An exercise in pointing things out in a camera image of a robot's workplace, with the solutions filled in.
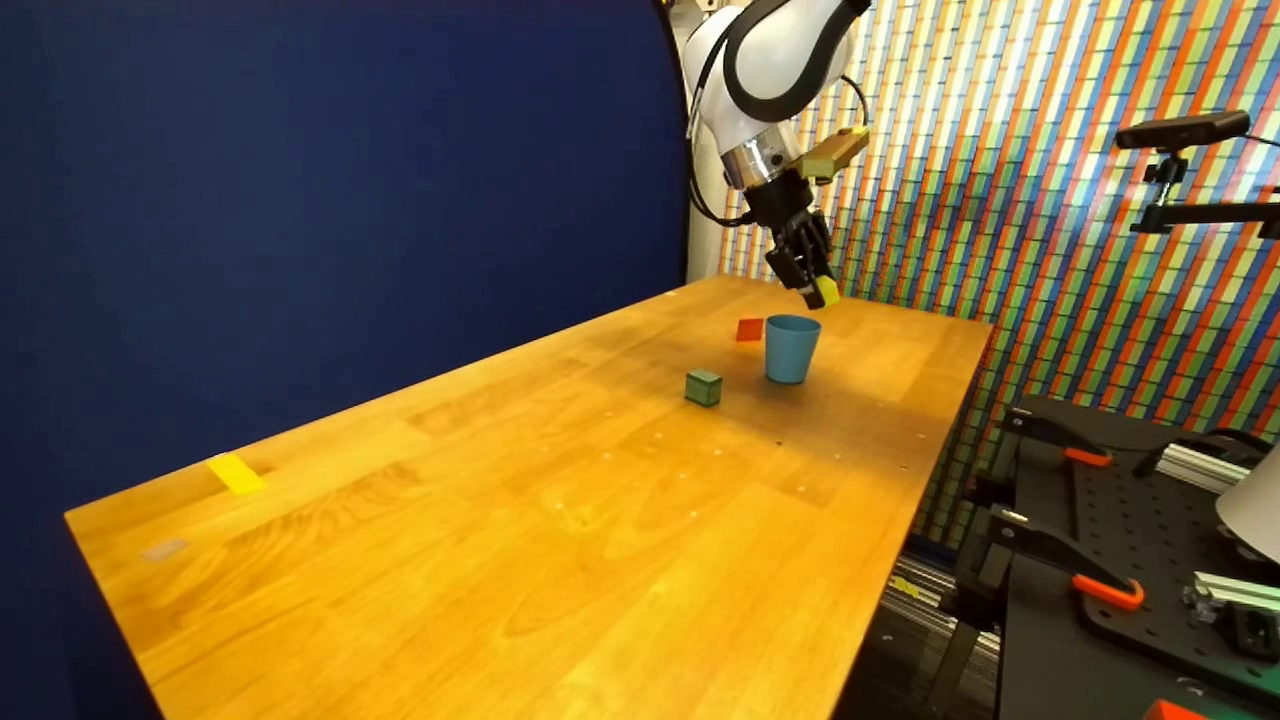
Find black perforated breadboard plate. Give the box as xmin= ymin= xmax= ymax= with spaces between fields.
xmin=997 ymin=400 xmax=1280 ymax=720

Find yellow block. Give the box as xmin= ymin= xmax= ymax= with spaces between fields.
xmin=816 ymin=274 xmax=845 ymax=306

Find blue plastic cup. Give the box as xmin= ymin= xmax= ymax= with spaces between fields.
xmin=766 ymin=317 xmax=821 ymax=385

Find red block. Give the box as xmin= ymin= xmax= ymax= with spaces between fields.
xmin=736 ymin=317 xmax=766 ymax=341

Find black orange-handled clamp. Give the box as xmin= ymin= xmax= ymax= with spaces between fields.
xmin=944 ymin=503 xmax=1144 ymax=629
xmin=1006 ymin=403 xmax=1113 ymax=466

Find silver aluminium rail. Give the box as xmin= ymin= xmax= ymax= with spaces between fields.
xmin=1188 ymin=571 xmax=1280 ymax=658

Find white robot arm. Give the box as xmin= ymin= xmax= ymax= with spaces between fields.
xmin=656 ymin=0 xmax=872 ymax=306

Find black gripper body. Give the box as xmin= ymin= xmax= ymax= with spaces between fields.
xmin=749 ymin=171 xmax=832 ymax=274

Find black orange-handled clamp left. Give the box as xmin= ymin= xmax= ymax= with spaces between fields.
xmin=1006 ymin=403 xmax=1113 ymax=466

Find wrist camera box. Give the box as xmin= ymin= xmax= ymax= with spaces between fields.
xmin=795 ymin=122 xmax=872 ymax=183

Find green block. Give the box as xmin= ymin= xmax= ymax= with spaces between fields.
xmin=683 ymin=369 xmax=725 ymax=406

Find black camera on stand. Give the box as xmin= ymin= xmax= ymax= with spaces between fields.
xmin=1118 ymin=108 xmax=1280 ymax=241

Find yellow tape strip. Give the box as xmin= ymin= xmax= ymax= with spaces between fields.
xmin=207 ymin=451 xmax=265 ymax=496

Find black orange-handled clamp right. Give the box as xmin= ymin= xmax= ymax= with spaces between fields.
xmin=944 ymin=503 xmax=1144 ymax=629

